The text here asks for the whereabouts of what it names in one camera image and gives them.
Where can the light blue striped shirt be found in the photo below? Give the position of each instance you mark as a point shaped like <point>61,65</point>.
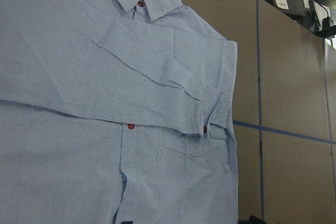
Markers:
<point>115,108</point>

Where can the blue tape grid lines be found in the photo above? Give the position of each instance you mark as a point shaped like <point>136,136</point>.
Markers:
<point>284,119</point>

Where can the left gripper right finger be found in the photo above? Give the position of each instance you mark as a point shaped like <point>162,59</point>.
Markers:
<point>252,220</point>

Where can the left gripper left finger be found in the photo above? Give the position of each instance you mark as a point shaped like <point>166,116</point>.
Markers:
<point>117,221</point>

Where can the black cylinder with label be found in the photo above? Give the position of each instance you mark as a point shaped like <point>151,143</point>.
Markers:
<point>295,9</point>

